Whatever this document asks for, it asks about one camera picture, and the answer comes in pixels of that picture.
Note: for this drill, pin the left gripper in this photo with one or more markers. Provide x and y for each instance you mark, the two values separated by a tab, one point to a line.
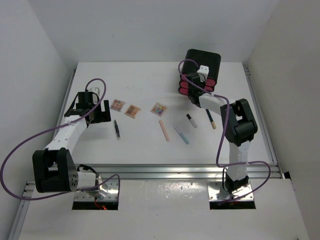
102	116

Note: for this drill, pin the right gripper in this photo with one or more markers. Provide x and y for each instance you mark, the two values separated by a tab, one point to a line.
204	83

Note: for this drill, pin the nine-pan warm eyeshadow palette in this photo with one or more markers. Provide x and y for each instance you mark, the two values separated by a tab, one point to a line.
117	105

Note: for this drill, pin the black lipstick pen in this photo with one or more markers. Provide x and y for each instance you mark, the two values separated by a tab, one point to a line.
117	131

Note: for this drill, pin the brown four-pan palette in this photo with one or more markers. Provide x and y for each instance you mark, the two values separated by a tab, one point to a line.
132	111

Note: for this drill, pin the colourful eyeshadow palette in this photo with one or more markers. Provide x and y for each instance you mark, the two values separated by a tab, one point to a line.
158	109

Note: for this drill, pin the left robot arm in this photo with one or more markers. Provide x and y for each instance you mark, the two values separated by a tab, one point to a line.
53	167

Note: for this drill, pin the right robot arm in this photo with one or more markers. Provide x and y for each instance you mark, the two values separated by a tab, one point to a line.
239	128

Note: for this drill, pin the clear black-cap lip gloss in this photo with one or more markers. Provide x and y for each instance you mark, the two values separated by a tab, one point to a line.
191	121

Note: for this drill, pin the black drawer cabinet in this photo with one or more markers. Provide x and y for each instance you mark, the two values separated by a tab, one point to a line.
200	58

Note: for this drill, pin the black gold eyeliner pencil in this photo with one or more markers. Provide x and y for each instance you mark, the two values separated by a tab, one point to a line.
211	119

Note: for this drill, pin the light blue mascara tube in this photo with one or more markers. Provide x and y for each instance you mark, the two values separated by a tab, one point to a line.
181	135

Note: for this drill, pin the pink stick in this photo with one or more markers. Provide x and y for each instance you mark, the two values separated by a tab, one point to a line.
164	130

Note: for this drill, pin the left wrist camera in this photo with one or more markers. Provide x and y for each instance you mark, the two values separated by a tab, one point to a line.
95	90

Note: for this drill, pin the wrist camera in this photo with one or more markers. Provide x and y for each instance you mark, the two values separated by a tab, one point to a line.
95	90
203	73

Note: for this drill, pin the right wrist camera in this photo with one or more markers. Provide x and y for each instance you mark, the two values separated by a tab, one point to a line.
203	73

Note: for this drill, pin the aluminium rail frame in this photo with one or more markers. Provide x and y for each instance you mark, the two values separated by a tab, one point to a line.
165	167

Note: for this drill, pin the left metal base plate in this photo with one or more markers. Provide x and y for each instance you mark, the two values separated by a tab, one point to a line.
108	192

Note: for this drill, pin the metal base plate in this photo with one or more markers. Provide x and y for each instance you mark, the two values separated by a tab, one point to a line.
108	192
217	194

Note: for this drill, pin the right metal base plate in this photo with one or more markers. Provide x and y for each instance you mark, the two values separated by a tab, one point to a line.
217	194

